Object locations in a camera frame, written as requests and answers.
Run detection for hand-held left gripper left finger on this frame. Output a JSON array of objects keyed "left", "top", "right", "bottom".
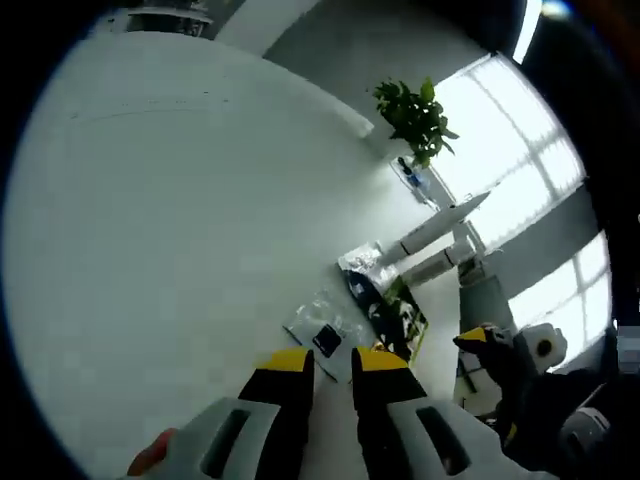
[{"left": 119, "top": 348, "right": 316, "bottom": 480}]

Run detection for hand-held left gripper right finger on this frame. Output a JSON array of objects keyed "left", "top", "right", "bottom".
[{"left": 350, "top": 346, "right": 534, "bottom": 480}]

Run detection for green landscape skincare sachet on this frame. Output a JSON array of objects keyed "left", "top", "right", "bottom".
[{"left": 341, "top": 269, "right": 430, "bottom": 362}]

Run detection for small white skincare sachet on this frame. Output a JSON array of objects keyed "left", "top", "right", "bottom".
[{"left": 281, "top": 284, "right": 372, "bottom": 386}]

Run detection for person's left hand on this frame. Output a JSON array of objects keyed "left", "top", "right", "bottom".
[{"left": 126, "top": 427, "right": 177, "bottom": 478}]

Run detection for white chest-worn device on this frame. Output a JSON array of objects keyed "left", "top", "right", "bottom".
[{"left": 559, "top": 406, "right": 612, "bottom": 451}]

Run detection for white bottles on tray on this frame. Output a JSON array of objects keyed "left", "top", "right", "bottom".
[{"left": 396, "top": 155, "right": 442, "bottom": 207}]

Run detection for green potted plant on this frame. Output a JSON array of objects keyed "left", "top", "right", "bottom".
[{"left": 372, "top": 76, "right": 461, "bottom": 170}]

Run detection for long ceiling light strip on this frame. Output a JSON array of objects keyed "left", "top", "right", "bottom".
[{"left": 512, "top": 0, "right": 545, "bottom": 65}]

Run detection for row of white counters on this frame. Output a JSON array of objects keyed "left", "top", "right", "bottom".
[{"left": 124, "top": 3, "right": 214, "bottom": 34}]

